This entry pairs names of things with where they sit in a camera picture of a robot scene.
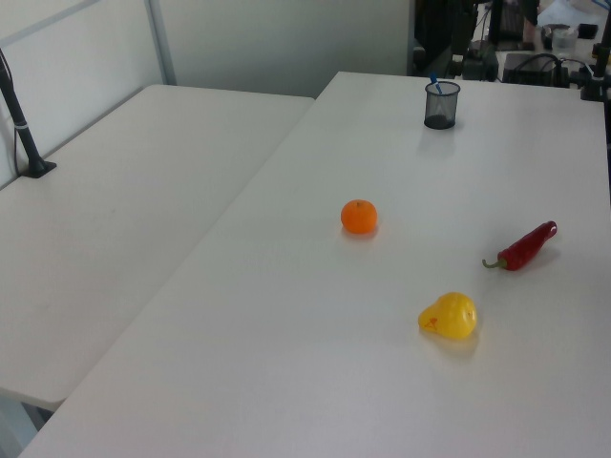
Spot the black monitor frame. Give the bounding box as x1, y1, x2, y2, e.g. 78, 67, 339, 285
489, 0, 526, 44

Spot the black mesh pen cup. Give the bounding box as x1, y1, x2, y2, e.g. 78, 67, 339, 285
423, 80, 462, 130

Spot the black clamp stand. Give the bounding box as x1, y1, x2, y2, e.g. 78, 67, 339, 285
578, 40, 611, 103

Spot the clear plastic container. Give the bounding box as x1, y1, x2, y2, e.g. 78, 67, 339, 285
549, 27, 578, 52

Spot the orange mandarin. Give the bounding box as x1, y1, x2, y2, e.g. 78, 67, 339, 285
340, 198, 379, 236

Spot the dark green equipment block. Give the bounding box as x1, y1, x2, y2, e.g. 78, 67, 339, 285
463, 41, 498, 81

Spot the dark stand pole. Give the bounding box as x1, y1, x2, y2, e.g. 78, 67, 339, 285
448, 0, 474, 80

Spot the yellow pear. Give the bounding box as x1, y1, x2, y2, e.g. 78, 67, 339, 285
417, 291, 478, 341

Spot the black flat box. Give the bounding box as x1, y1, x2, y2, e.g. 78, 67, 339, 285
500, 52, 572, 89

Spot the grey partition frame post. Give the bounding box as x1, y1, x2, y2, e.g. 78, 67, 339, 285
145, 0, 179, 88

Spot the red chili pepper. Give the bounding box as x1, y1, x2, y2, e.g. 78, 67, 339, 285
480, 219, 558, 273

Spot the black camera pole with base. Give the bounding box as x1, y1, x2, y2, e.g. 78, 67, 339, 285
0, 47, 58, 180

